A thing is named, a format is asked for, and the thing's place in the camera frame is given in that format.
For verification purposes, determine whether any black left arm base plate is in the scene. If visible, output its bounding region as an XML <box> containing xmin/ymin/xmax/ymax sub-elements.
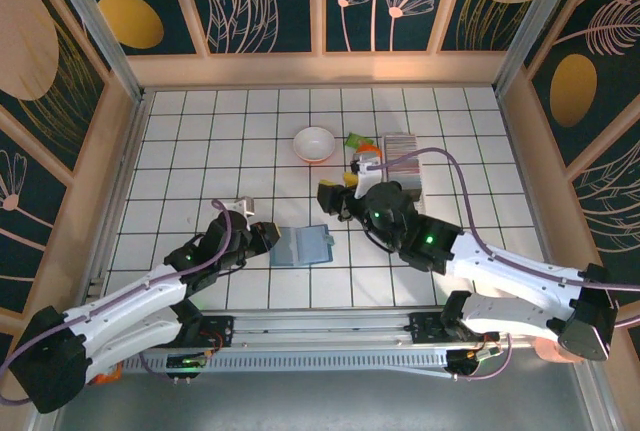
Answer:
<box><xmin>143</xmin><ymin>314</ymin><xmax>235</xmax><ymax>349</ymax></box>

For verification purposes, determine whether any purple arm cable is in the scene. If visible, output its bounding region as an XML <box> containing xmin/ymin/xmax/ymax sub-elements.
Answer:
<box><xmin>367</xmin><ymin>147</ymin><xmax>640</xmax><ymax>383</ymax></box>
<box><xmin>0</xmin><ymin>199</ymin><xmax>236</xmax><ymax>407</ymax></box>

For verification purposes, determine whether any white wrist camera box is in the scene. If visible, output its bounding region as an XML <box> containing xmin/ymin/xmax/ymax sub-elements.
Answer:
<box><xmin>222</xmin><ymin>196</ymin><xmax>256</xmax><ymax>217</ymax></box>
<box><xmin>349</xmin><ymin>149</ymin><xmax>387</xmax><ymax>200</ymax></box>

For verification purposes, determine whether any white bowl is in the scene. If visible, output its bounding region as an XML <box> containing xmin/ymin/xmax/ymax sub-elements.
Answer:
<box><xmin>292</xmin><ymin>126</ymin><xmax>336</xmax><ymax>166</ymax></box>

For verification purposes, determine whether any pink plastic cup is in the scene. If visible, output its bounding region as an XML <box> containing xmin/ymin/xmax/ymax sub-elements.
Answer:
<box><xmin>533</xmin><ymin>338</ymin><xmax>584</xmax><ymax>365</ymax></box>

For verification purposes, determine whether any aluminium frame post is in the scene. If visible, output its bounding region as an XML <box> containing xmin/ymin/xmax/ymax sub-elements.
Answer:
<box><xmin>39</xmin><ymin>0</ymin><xmax>147</xmax><ymax>102</ymax></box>
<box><xmin>493</xmin><ymin>0</ymin><xmax>586</xmax><ymax>92</ymax></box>

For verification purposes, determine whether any colourful candy bag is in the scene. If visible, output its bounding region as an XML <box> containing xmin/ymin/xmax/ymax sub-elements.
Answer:
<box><xmin>92</xmin><ymin>365</ymin><xmax>124</xmax><ymax>386</ymax></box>

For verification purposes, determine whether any grey slotted cable duct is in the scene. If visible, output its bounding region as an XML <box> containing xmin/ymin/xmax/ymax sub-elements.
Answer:
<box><xmin>119</xmin><ymin>348</ymin><xmax>451</xmax><ymax>378</ymax></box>

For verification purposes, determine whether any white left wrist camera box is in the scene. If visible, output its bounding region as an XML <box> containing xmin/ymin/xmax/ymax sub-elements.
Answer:
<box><xmin>222</xmin><ymin>196</ymin><xmax>256</xmax><ymax>217</ymax></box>

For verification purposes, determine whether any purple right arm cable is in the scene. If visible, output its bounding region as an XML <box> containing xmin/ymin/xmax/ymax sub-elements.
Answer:
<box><xmin>367</xmin><ymin>147</ymin><xmax>640</xmax><ymax>383</ymax></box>

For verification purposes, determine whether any small black electronics board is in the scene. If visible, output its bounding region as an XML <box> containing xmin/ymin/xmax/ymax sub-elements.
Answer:
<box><xmin>166</xmin><ymin>353</ymin><xmax>209</xmax><ymax>372</ymax></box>
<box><xmin>446</xmin><ymin>348</ymin><xmax>504</xmax><ymax>375</ymax></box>

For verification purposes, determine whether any teal card holder wallet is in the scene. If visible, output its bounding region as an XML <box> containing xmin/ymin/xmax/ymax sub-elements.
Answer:
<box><xmin>269</xmin><ymin>224</ymin><xmax>335</xmax><ymax>268</ymax></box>

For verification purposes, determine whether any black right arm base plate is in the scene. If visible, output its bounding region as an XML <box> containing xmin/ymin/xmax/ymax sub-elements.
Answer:
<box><xmin>409</xmin><ymin>310</ymin><xmax>501</xmax><ymax>347</ymax></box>

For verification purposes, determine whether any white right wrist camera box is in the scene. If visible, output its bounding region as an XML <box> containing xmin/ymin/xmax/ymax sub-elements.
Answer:
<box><xmin>349</xmin><ymin>149</ymin><xmax>387</xmax><ymax>200</ymax></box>

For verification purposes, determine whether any aluminium mounting rail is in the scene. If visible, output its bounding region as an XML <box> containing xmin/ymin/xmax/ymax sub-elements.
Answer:
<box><xmin>52</xmin><ymin>304</ymin><xmax>589</xmax><ymax>352</ymax></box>

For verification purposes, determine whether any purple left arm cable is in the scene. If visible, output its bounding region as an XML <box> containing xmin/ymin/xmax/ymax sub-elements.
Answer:
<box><xmin>0</xmin><ymin>199</ymin><xmax>236</xmax><ymax>407</ymax></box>

